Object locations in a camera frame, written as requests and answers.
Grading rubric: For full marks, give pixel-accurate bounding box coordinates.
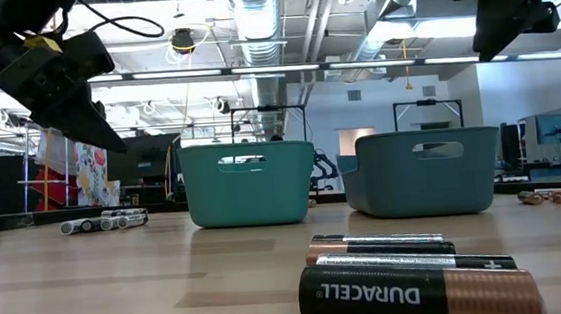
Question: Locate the floral cloth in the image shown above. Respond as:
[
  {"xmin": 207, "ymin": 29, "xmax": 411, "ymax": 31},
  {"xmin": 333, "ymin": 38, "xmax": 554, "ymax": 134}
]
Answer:
[{"xmin": 72, "ymin": 138, "xmax": 123, "ymax": 209}]

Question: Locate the yellow hanging cord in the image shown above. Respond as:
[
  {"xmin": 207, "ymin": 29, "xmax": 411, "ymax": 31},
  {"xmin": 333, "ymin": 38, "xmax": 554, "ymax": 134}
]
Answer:
[{"xmin": 400, "ymin": 38, "xmax": 415, "ymax": 92}]

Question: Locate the red cloth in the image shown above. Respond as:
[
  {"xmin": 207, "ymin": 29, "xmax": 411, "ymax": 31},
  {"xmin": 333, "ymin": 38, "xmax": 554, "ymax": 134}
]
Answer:
[{"xmin": 29, "ymin": 162, "xmax": 83, "ymax": 213}]

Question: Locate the metal rack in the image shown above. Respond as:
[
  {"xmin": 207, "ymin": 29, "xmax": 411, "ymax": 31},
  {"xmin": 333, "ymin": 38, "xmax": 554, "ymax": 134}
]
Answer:
[{"xmin": 12, "ymin": 121, "xmax": 75, "ymax": 215}]

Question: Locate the yellow vertical cable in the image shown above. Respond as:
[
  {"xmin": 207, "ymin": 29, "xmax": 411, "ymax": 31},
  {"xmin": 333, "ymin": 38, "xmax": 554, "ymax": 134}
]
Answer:
[{"xmin": 37, "ymin": 128, "xmax": 60, "ymax": 212}]

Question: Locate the bright teal plastic bin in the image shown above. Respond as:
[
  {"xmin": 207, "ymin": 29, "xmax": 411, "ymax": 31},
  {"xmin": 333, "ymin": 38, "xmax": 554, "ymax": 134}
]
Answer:
[{"xmin": 176, "ymin": 136, "xmax": 321, "ymax": 233}]

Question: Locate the black computer tower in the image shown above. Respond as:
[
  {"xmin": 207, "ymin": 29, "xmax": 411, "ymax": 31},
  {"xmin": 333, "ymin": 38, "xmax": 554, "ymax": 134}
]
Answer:
[{"xmin": 499, "ymin": 122, "xmax": 529, "ymax": 171}]

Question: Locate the black monitor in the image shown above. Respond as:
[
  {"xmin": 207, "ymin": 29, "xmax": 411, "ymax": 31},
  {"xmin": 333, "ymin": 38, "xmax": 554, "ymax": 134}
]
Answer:
[{"xmin": 103, "ymin": 132, "xmax": 186, "ymax": 190}]

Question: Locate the person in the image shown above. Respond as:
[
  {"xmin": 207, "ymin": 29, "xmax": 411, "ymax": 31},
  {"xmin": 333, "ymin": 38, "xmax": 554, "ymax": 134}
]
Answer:
[{"xmin": 268, "ymin": 122, "xmax": 285, "ymax": 143}]

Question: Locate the copper black Duracell battery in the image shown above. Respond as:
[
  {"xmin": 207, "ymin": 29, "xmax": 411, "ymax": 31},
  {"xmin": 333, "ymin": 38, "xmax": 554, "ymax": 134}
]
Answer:
[
  {"xmin": 296, "ymin": 248, "xmax": 546, "ymax": 314},
  {"xmin": 304, "ymin": 232, "xmax": 458, "ymax": 266}
]

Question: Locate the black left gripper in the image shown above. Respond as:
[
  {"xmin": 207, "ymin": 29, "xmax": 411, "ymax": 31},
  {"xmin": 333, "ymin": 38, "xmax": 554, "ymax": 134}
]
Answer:
[{"xmin": 0, "ymin": 31, "xmax": 129, "ymax": 164}]

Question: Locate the black yellow cable reel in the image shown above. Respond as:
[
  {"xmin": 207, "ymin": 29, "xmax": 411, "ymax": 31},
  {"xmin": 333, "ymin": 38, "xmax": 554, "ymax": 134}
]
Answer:
[{"xmin": 167, "ymin": 26, "xmax": 199, "ymax": 56}]

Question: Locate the dark blue-teal plastic bin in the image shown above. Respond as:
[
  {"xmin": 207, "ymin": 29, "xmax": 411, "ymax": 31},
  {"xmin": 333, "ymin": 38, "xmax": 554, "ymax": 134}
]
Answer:
[{"xmin": 334, "ymin": 124, "xmax": 506, "ymax": 224}]

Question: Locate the ceiling light rail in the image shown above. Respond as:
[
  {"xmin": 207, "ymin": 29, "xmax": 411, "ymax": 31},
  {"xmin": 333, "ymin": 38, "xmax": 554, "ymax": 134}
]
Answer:
[{"xmin": 0, "ymin": 34, "xmax": 561, "ymax": 105}]

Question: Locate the bright ceiling light panel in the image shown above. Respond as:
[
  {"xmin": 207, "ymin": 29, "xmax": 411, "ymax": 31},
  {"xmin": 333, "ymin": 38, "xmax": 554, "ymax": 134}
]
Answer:
[{"xmin": 364, "ymin": 13, "xmax": 483, "ymax": 46}]

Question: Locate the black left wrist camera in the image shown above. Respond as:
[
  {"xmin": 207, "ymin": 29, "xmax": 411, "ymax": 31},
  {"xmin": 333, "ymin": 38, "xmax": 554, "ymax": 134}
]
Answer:
[{"xmin": 57, "ymin": 29, "xmax": 118, "ymax": 80}]

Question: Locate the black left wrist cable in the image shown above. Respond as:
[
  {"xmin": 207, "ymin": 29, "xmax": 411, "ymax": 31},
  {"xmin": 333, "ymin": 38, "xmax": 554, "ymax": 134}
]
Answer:
[{"xmin": 75, "ymin": 0, "xmax": 167, "ymax": 45}]

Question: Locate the grey blue monitor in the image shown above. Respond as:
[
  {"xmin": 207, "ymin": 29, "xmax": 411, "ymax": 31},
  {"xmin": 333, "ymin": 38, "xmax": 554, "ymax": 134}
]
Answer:
[{"xmin": 522, "ymin": 113, "xmax": 561, "ymax": 169}]

